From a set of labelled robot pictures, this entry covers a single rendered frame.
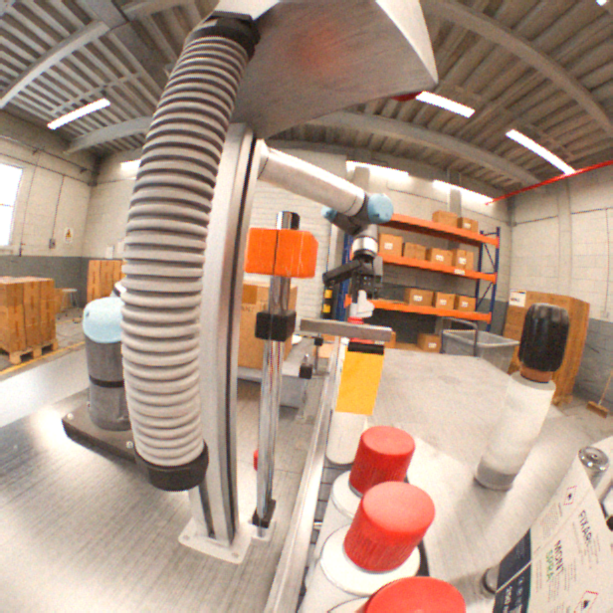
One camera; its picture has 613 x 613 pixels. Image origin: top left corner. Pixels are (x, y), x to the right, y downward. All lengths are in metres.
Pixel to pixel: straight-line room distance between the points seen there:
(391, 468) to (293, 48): 0.22
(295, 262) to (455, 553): 0.37
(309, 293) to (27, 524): 4.54
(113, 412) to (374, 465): 0.48
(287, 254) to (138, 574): 0.38
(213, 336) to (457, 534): 0.37
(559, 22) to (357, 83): 3.08
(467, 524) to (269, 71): 0.50
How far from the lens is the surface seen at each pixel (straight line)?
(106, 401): 0.55
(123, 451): 0.52
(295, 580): 0.23
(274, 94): 0.19
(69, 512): 0.47
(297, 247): 0.16
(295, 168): 0.56
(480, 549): 0.40
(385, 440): 0.16
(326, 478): 0.43
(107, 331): 0.50
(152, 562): 0.39
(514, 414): 0.44
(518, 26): 3.16
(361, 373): 0.20
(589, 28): 3.33
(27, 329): 3.64
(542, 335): 0.42
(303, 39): 0.15
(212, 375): 0.21
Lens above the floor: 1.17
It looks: 7 degrees down
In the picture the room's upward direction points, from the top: 6 degrees clockwise
